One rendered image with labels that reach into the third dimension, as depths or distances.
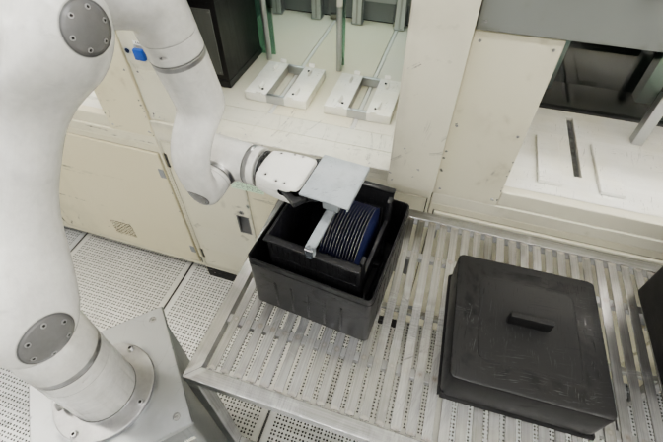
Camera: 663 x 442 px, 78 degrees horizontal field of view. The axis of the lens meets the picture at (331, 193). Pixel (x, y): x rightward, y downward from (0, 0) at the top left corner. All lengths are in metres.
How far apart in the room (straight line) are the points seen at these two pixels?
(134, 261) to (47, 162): 1.61
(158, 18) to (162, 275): 1.57
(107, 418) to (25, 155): 0.57
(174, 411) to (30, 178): 0.55
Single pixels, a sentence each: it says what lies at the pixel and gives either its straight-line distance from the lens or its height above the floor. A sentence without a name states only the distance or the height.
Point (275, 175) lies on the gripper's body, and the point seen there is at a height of 1.08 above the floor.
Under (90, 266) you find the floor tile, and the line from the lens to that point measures 2.27.
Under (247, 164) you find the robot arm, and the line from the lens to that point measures 0.84.
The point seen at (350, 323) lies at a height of 0.82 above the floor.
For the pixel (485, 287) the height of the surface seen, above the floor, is 0.86.
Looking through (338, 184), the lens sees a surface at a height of 1.08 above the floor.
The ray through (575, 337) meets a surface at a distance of 0.98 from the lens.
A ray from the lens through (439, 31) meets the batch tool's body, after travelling 0.85.
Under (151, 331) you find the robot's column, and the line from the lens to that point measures 1.05.
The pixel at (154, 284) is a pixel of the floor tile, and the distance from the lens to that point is 2.08.
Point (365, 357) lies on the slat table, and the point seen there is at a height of 0.76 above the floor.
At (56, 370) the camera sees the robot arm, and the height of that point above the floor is 0.99.
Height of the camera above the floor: 1.64
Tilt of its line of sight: 46 degrees down
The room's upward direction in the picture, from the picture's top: straight up
